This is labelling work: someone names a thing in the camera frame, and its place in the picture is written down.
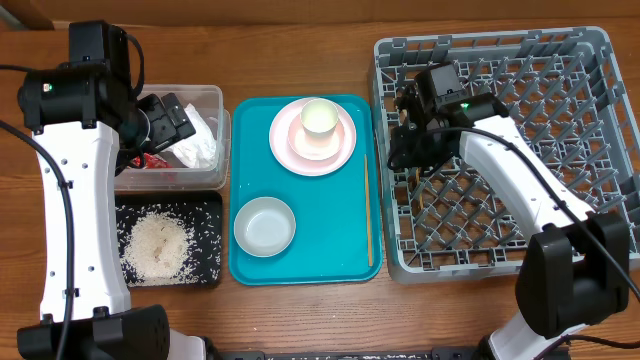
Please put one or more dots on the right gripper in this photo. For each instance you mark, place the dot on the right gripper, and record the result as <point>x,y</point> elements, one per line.
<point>404,159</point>

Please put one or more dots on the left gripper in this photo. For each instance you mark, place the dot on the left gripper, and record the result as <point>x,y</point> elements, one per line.
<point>170,121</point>

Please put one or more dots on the white paper napkin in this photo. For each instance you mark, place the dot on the white paper napkin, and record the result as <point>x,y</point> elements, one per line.
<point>198,150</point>

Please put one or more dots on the red foil wrapper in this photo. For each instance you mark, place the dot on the red foil wrapper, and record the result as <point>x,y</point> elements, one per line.
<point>149,161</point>

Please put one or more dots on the wooden chopstick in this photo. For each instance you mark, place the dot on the wooden chopstick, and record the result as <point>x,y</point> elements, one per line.
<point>368,213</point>
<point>418,189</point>

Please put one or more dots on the white rice pile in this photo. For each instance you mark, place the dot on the white rice pile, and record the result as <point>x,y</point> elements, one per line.
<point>157,247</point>

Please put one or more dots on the grey bowl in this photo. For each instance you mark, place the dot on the grey bowl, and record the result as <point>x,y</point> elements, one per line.
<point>264,227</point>

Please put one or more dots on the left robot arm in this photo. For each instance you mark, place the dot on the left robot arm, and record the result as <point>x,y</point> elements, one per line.
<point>85,122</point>

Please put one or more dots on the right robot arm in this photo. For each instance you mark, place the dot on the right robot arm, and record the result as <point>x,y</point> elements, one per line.
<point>575,272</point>

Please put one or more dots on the clear plastic waste bin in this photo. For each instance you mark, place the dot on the clear plastic waste bin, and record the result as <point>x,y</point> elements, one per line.
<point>209,102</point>

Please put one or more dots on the white ceramic cup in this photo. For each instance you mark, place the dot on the white ceramic cup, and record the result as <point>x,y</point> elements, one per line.
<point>319,118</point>

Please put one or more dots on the black plastic tray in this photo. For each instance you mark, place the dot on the black plastic tray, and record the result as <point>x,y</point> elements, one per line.
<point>210,200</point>

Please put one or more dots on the small pink saucer plate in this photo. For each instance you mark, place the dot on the small pink saucer plate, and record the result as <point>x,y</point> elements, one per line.
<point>315,147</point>

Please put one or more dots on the grey plastic dish rack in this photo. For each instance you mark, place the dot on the grey plastic dish rack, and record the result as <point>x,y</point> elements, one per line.
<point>564,90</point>

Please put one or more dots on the teal plastic serving tray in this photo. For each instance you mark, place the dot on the teal plastic serving tray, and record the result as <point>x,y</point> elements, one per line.
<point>330,243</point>

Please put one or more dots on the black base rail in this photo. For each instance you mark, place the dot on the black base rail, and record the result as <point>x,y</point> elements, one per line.
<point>438,353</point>

